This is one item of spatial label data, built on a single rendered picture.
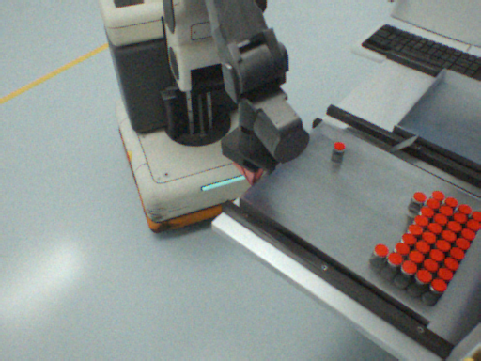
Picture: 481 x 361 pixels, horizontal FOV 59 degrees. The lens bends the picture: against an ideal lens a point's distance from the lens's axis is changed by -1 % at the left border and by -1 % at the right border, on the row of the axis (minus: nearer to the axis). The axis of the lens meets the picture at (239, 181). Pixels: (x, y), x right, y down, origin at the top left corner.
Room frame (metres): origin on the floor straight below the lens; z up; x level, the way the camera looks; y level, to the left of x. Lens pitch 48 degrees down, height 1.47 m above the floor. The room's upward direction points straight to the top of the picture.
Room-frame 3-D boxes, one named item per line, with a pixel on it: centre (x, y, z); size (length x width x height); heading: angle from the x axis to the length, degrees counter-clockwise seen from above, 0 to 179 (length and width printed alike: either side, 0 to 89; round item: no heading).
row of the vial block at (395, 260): (0.39, -0.28, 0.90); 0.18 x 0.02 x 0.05; 140
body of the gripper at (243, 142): (0.51, -0.03, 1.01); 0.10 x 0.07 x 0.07; 50
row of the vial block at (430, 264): (0.36, -0.32, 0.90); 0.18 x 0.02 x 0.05; 140
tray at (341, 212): (0.45, -0.21, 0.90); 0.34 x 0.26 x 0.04; 50
